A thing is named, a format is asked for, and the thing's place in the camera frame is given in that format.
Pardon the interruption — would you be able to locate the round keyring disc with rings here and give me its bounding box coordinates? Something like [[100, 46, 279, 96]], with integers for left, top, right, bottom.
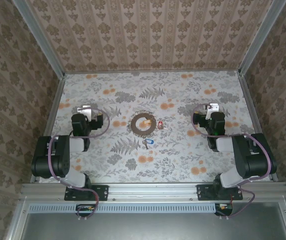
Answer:
[[127, 109, 157, 138]]

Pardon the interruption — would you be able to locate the key with blue tag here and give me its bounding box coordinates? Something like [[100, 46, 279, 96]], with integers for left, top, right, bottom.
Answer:
[[141, 138, 154, 150]]

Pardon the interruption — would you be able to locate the grey steel panel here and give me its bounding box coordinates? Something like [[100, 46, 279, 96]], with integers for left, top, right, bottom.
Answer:
[[6, 202, 286, 240]]

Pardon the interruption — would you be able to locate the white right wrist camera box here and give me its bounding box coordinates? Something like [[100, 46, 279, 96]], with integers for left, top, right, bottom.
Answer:
[[206, 102, 220, 120]]

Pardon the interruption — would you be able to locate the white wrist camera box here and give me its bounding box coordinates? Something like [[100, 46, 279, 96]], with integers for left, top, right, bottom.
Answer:
[[206, 102, 220, 120], [77, 105, 92, 121]]

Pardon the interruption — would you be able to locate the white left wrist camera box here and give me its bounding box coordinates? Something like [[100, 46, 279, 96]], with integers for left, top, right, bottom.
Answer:
[[77, 105, 92, 121]]

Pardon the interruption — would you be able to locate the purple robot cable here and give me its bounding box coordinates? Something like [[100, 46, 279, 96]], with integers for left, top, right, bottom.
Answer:
[[191, 103, 272, 219], [47, 107, 111, 220]]

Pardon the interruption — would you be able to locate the aluminium table side rail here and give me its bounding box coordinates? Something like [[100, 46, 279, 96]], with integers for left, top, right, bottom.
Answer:
[[29, 73, 66, 183], [237, 72, 279, 181]]

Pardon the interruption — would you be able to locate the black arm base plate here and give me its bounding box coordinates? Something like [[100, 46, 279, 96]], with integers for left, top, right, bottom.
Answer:
[[64, 184, 109, 202], [197, 184, 244, 202]]

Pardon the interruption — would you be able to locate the black cable connector box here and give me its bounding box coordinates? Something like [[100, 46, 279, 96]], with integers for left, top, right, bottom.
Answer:
[[75, 203, 97, 217], [214, 203, 234, 217]]

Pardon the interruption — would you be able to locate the aluminium front frame rail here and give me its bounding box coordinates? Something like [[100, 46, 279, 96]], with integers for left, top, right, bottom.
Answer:
[[20, 182, 286, 201]]

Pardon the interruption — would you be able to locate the aluminium frame post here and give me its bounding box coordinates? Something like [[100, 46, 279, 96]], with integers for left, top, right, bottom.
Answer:
[[11, 0, 66, 79], [237, 0, 286, 76]]

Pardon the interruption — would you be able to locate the grey slotted cable duct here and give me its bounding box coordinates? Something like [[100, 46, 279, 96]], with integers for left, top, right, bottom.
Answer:
[[29, 202, 218, 214]]

